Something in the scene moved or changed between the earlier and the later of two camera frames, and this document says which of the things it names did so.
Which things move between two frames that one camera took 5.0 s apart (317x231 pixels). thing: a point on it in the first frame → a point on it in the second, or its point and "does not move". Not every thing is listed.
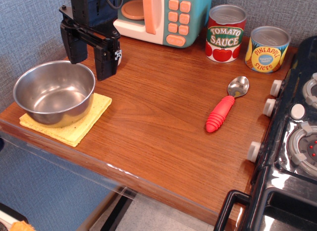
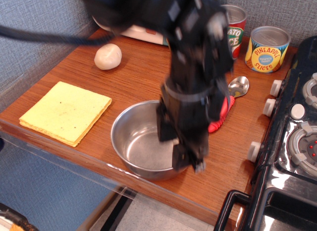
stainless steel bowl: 57,93 → 135,142
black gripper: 93,15 → 199,32
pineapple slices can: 267,49 does not move
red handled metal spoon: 237,86 does not move
